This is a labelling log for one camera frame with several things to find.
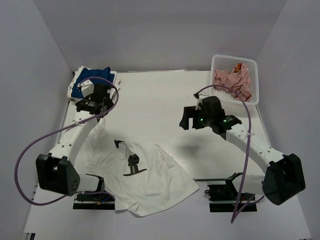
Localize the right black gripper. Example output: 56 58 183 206
179 106 213 131

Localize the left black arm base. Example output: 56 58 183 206
72 174 115 211

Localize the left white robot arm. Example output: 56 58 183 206
35 83 114 200

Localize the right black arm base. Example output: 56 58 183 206
200 172 242 213

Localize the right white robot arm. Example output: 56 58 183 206
179 96 306 206

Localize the folded white t shirt stack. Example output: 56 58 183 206
67 66 121 102

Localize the folded blue t shirt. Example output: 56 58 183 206
71 66 112 99

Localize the pink t shirt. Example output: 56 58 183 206
213 62 252 102

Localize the white plastic basket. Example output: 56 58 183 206
205 54 260 106

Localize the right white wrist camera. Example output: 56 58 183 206
195 98 205 111

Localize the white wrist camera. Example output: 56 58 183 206
77 81 95 98
195 98 205 111

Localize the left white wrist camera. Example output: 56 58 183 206
77 81 95 98

